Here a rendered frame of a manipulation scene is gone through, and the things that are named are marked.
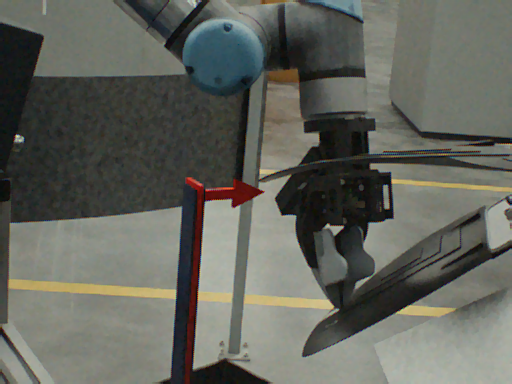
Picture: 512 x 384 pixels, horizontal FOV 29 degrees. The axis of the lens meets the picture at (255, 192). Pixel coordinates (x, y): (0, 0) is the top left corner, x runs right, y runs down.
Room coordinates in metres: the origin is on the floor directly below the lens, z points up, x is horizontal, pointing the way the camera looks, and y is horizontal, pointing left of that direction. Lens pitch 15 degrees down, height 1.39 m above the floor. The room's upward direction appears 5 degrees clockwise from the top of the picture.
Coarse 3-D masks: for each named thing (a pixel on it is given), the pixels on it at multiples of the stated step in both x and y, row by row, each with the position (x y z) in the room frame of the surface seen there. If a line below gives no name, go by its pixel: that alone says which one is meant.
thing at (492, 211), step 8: (504, 200) 1.03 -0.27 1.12; (488, 208) 1.03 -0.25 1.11; (496, 208) 1.02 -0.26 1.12; (504, 208) 1.01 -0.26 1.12; (488, 216) 1.02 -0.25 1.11; (496, 216) 1.01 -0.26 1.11; (504, 216) 1.00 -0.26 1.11; (488, 224) 1.00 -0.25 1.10; (496, 224) 0.99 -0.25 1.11; (504, 224) 0.98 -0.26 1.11; (488, 232) 0.99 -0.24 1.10; (496, 232) 0.98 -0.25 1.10; (504, 232) 0.97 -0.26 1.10; (488, 240) 0.97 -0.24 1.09; (496, 240) 0.97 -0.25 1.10; (504, 240) 0.96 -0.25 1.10; (496, 248) 0.95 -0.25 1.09; (504, 248) 0.95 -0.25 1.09
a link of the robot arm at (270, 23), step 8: (240, 8) 1.09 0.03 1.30; (248, 8) 1.10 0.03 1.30; (256, 8) 1.10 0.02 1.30; (264, 8) 1.10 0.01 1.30; (272, 8) 1.10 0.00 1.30; (280, 8) 1.10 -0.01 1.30; (256, 16) 1.07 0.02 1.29; (264, 16) 1.09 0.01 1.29; (272, 16) 1.09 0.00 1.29; (280, 16) 1.09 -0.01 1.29; (264, 24) 1.07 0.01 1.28; (272, 24) 1.08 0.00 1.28; (280, 24) 1.08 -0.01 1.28; (272, 32) 1.08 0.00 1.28; (280, 32) 1.08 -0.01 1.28; (272, 40) 1.08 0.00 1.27; (280, 40) 1.08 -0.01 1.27; (272, 48) 1.08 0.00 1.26; (280, 48) 1.08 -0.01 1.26; (272, 56) 1.08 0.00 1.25; (280, 56) 1.08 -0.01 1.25; (272, 64) 1.09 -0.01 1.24; (280, 64) 1.09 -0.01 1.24; (288, 64) 1.09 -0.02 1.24
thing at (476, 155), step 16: (464, 144) 0.90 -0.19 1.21; (480, 144) 0.90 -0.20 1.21; (336, 160) 0.74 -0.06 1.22; (352, 160) 0.73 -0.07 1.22; (368, 160) 0.72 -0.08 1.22; (384, 160) 0.71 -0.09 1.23; (400, 160) 0.71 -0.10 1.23; (416, 160) 0.70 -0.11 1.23; (432, 160) 0.69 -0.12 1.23; (448, 160) 0.70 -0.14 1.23; (464, 160) 0.78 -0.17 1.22; (480, 160) 0.80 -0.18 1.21; (496, 160) 0.82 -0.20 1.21; (272, 176) 0.83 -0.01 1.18
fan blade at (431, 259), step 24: (480, 216) 1.02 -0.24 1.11; (432, 240) 1.05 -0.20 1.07; (456, 240) 1.00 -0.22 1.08; (480, 240) 0.97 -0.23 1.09; (408, 264) 1.03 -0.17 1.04; (432, 264) 0.99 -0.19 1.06; (456, 264) 0.96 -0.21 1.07; (360, 288) 1.08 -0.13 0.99; (384, 288) 1.01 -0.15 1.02; (408, 288) 0.98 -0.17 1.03; (432, 288) 0.95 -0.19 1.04; (336, 312) 1.05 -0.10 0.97; (360, 312) 0.99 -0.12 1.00; (384, 312) 0.96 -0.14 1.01; (312, 336) 1.01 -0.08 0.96; (336, 336) 0.96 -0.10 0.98
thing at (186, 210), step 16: (192, 192) 0.73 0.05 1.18; (192, 208) 0.73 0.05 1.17; (192, 224) 0.73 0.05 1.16; (192, 240) 0.73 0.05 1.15; (192, 256) 0.73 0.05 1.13; (176, 288) 0.75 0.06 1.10; (176, 304) 0.74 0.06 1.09; (176, 320) 0.74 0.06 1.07; (176, 336) 0.74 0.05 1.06; (176, 352) 0.74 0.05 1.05; (176, 368) 0.74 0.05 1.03
